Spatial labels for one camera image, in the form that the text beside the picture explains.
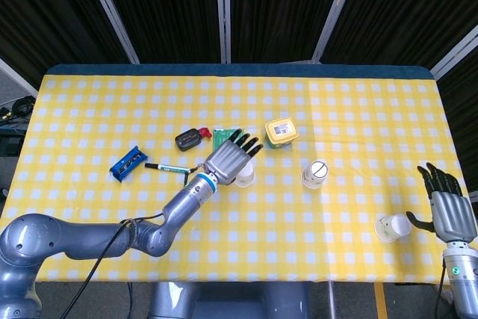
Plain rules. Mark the green tub with yellow lid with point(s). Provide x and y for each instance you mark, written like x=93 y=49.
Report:
x=280 y=132

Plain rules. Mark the black bottle with red cap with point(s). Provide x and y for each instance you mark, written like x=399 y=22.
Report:
x=186 y=140

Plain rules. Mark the white floral paper cup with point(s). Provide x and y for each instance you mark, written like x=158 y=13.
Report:
x=246 y=179
x=390 y=227

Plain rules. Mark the white bottle with cap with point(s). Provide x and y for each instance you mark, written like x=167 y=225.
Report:
x=315 y=175

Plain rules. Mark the green circuit board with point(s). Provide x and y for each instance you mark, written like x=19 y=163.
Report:
x=220 y=137

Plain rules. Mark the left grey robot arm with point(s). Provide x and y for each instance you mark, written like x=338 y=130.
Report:
x=179 y=207

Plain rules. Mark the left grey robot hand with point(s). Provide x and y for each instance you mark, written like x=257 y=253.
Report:
x=228 y=162

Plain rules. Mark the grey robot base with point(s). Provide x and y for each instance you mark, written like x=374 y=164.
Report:
x=224 y=304

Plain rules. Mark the white partition post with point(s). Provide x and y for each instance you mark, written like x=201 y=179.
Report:
x=109 y=10
x=223 y=10
x=15 y=76
x=455 y=52
x=336 y=10

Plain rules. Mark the blue-edged table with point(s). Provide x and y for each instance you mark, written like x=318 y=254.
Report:
x=239 y=70

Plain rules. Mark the dark ribbed partition panel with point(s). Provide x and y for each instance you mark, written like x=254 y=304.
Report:
x=280 y=9
x=403 y=9
x=48 y=16
x=168 y=9
x=467 y=110

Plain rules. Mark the grey table leg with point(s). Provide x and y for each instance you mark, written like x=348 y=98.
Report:
x=331 y=300

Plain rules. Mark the white green marker pen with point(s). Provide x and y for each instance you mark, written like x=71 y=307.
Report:
x=168 y=168

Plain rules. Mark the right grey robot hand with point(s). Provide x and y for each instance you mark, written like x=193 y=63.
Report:
x=453 y=214

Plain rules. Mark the yellow white checkered tablecloth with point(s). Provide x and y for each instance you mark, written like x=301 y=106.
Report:
x=112 y=110

